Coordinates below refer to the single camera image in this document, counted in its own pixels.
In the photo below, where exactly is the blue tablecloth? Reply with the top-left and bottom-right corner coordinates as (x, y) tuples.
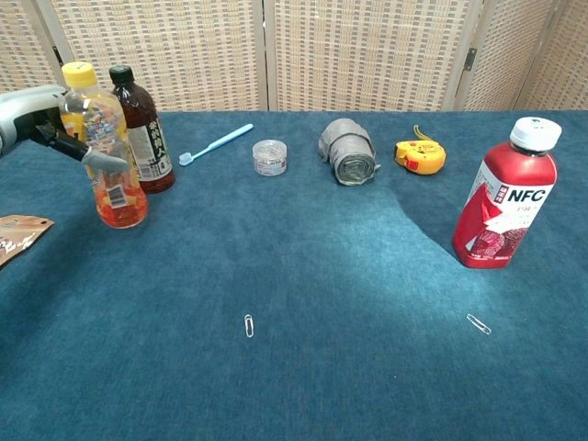
(0, 108), (588, 441)

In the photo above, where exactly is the red NFC juice bottle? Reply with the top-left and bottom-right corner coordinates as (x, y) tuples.
(452, 116), (563, 270)

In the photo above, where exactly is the light blue toothbrush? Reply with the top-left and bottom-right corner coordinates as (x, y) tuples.
(178, 122), (254, 167)

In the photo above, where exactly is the woven folding screen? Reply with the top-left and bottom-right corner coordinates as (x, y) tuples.
(0, 0), (588, 115)

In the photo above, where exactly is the grey roll of bags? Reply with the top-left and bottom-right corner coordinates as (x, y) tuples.
(317, 118), (382, 187)

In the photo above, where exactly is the small clear plastic jar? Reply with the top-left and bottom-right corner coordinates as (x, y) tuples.
(251, 140), (288, 177)

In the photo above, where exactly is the yellow tape measure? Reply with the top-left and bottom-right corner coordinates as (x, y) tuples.
(393, 124), (447, 175)

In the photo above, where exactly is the brown spout pouch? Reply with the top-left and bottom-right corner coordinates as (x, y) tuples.
(0, 214), (55, 269)

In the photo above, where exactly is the dark tea bottle black cap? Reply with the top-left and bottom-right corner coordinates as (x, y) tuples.
(107, 64), (176, 195)

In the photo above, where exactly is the yellow-capped orange tea bottle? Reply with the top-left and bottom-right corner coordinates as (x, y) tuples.
(58, 61), (150, 230)

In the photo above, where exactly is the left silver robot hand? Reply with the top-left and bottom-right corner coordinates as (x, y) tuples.
(0, 85), (130, 172)

